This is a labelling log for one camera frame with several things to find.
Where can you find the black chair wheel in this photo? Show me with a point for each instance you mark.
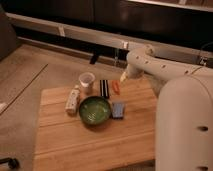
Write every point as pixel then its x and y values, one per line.
pixel 13 163

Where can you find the wooden table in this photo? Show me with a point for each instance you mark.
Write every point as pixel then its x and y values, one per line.
pixel 64 143

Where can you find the green bowl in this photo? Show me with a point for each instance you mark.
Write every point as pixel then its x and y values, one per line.
pixel 94 110

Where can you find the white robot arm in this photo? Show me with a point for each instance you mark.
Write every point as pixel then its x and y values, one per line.
pixel 184 114

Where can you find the orange pepper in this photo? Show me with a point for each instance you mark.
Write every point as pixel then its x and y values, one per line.
pixel 115 86

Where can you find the dark chair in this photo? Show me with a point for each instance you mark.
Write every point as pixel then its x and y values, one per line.
pixel 8 39

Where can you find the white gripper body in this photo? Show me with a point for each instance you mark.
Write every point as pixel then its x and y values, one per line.
pixel 130 72

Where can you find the black striped box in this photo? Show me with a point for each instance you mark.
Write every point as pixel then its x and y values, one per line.
pixel 104 89

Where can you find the white paper cup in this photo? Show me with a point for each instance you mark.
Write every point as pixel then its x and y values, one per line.
pixel 86 82

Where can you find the blue sponge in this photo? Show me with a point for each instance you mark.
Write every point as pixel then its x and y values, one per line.
pixel 118 110

